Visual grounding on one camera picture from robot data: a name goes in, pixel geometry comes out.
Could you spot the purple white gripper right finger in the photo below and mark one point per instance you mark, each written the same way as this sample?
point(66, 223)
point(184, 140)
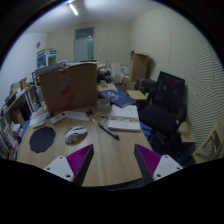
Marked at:
point(153, 166)

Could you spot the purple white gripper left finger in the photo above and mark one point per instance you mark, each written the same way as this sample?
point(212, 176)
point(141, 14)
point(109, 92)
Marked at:
point(73, 167)

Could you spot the silver computer mouse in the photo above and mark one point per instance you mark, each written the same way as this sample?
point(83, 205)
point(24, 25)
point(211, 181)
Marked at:
point(74, 134)

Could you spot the round dark mouse pad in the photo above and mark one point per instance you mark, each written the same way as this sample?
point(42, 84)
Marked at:
point(42, 139)

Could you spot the black pen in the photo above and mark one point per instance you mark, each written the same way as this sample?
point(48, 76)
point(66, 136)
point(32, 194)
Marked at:
point(108, 131)

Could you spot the white paper sheet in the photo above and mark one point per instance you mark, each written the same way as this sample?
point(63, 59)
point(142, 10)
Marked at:
point(77, 115)

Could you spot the white remote control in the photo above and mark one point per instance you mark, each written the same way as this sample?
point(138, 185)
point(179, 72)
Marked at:
point(58, 117)

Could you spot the white open book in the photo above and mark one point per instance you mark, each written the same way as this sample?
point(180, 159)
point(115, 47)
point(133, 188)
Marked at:
point(124, 118)

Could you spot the black office chair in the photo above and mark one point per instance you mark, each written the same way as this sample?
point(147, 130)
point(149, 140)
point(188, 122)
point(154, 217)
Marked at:
point(167, 110)

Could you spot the blue book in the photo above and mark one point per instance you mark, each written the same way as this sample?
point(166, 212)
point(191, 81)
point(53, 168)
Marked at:
point(117, 98)

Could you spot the large brown cardboard box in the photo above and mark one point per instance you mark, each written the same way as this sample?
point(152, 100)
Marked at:
point(70, 88)

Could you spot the wooden bookshelf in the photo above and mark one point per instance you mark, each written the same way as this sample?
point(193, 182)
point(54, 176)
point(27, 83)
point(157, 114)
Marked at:
point(20, 110)

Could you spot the tall cardboard box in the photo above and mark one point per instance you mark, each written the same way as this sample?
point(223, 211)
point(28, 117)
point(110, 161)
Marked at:
point(138, 65)

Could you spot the ceiling light tube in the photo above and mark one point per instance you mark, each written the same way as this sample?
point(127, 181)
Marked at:
point(73, 9)

